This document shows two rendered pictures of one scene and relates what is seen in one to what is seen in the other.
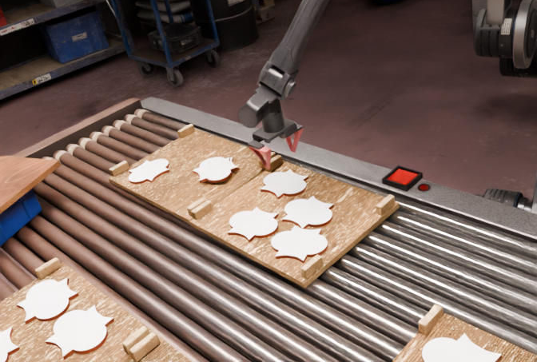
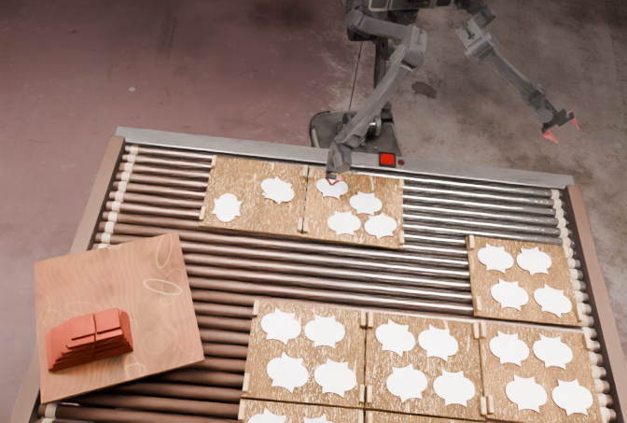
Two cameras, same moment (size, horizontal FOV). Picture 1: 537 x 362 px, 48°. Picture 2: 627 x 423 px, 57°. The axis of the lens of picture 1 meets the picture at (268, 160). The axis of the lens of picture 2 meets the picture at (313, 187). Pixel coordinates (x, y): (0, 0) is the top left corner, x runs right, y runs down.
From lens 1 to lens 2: 1.72 m
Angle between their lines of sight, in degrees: 45
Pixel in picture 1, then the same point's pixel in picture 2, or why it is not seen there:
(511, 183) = (313, 84)
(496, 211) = (443, 167)
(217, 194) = (298, 209)
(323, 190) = (357, 184)
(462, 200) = (424, 164)
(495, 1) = not seen: hidden behind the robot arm
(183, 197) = (277, 220)
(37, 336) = (302, 347)
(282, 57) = (361, 129)
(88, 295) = (300, 310)
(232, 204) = (314, 213)
